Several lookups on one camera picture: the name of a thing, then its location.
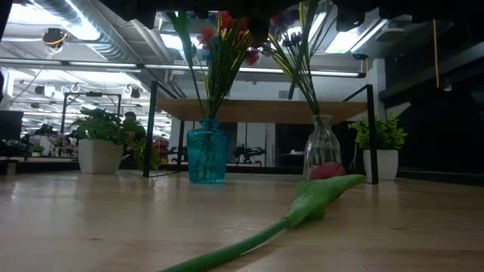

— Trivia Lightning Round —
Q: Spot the dark green potted plant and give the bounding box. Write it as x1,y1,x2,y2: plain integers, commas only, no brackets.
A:
70,107,160,175

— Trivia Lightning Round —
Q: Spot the teal glass vase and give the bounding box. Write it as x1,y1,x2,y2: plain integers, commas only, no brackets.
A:
186,119,230,185

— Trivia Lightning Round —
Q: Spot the orange artificial flower bunch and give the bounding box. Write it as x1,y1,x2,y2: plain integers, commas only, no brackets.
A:
196,11,262,122

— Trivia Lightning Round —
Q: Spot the wooden shelf with black legs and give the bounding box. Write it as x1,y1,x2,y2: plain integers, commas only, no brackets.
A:
142,79,380,185

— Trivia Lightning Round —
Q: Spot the dark red artificial tulip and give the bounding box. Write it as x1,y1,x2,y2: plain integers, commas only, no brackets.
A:
158,162,368,272

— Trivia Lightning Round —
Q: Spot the clear glass vase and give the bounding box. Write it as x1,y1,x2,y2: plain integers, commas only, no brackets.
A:
303,114,343,181

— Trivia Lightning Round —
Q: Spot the purple artificial flower bunch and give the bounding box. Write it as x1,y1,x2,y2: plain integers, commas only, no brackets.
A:
266,11,334,125

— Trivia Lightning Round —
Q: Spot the black monitor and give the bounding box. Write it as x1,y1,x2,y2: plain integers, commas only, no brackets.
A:
0,110,24,141

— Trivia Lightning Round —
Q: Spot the person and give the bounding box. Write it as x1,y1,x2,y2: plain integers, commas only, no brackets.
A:
123,111,147,152

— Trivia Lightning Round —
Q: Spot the light green potted plant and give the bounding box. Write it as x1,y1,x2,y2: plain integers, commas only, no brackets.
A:
347,115,408,181

